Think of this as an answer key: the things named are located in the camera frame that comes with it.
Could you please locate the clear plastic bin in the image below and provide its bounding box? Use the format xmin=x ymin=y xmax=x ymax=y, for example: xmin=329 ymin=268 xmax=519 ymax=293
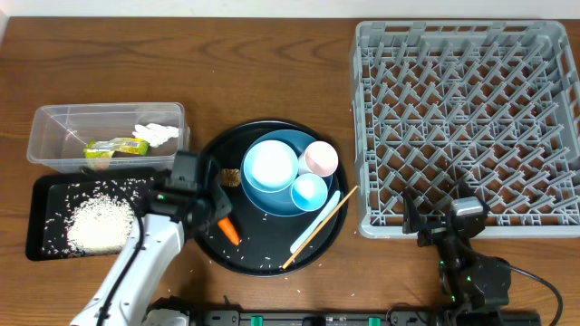
xmin=26 ymin=102 xmax=190 ymax=173

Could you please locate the orange carrot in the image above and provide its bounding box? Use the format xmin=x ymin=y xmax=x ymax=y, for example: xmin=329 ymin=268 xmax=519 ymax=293
xmin=217 ymin=217 xmax=240 ymax=246

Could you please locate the white rice pile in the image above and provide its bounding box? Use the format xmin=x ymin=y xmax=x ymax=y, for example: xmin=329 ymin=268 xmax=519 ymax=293
xmin=69 ymin=201 xmax=137 ymax=252

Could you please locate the light blue bowl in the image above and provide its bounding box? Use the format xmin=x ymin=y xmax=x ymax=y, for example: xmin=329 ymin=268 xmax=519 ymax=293
xmin=242 ymin=139 xmax=298 ymax=193

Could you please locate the black rectangular tray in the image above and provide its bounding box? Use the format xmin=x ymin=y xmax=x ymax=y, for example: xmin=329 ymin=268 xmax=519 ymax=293
xmin=25 ymin=168 xmax=155 ymax=261

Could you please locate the pink cup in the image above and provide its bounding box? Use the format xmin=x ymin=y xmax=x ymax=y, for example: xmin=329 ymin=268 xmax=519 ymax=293
xmin=298 ymin=141 xmax=339 ymax=177

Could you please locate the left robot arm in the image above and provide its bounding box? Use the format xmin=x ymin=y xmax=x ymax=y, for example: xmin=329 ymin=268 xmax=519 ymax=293
xmin=72 ymin=151 xmax=232 ymax=325

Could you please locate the dark blue plate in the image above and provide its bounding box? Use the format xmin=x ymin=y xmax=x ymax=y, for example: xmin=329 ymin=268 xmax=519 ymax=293
xmin=241 ymin=129 xmax=332 ymax=217

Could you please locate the light blue cup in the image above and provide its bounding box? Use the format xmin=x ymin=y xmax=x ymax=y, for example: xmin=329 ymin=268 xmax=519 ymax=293
xmin=291 ymin=173 xmax=328 ymax=212

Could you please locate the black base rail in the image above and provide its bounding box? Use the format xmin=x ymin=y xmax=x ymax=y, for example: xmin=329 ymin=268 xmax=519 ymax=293
xmin=142 ymin=296 xmax=543 ymax=326

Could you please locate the wooden chopstick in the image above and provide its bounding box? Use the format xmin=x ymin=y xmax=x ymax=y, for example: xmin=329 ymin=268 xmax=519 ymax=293
xmin=282 ymin=186 xmax=359 ymax=270

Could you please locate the grey dishwasher rack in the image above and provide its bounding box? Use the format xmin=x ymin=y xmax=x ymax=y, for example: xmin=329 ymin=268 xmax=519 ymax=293
xmin=350 ymin=21 xmax=579 ymax=239

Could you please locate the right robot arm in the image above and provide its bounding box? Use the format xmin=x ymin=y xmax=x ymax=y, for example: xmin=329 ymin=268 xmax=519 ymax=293
xmin=402 ymin=181 xmax=511 ymax=325

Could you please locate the white tissue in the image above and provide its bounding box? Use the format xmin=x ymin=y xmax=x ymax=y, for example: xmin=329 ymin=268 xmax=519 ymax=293
xmin=132 ymin=123 xmax=179 ymax=148

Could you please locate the round black serving tray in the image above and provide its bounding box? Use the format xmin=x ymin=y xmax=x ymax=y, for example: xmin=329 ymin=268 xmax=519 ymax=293
xmin=195 ymin=120 xmax=348 ymax=277

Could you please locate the yellow green snack wrapper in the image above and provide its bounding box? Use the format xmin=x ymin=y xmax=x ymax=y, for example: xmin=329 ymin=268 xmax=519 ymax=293
xmin=83 ymin=138 xmax=149 ymax=169

